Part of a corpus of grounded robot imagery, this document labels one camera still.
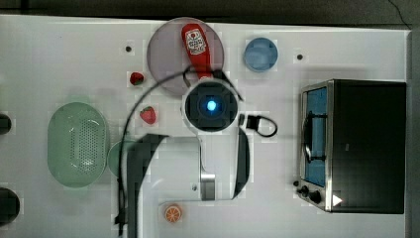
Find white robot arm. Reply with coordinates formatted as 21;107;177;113
122;78;250;238

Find silver black toaster oven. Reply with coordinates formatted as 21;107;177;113
294;79;406;214

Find red plush strawberry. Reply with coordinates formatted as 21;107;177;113
140;106;157;125

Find grey round plate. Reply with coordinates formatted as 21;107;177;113
147;18;224;81

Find blue cup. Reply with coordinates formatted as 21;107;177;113
244;38;278;72

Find red plush ketchup bottle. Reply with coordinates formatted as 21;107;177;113
181;24;211;79

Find small dark red strawberry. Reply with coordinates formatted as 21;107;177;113
130;71;145;85

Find orange slice toy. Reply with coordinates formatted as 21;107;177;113
164;204;182;223

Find green mug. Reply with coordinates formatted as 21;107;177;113
107;141;129;177

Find green perforated colander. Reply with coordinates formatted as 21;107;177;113
48;102;110;188

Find black round container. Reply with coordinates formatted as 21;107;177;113
0;114;12;135

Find dark round pot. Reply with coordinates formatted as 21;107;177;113
0;187;21;226

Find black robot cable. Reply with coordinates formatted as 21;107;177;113
113;65;279;237

